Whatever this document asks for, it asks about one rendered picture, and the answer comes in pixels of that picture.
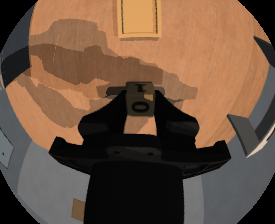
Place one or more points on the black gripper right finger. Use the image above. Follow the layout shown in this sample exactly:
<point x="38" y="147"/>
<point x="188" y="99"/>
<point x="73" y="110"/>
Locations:
<point x="176" y="129"/>

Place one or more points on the tan calendar cube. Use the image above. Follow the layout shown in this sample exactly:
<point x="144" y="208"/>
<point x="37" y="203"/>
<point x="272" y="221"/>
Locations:
<point x="140" y="99"/>

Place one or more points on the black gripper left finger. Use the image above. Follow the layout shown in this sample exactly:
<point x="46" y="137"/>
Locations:
<point x="95" y="128"/>

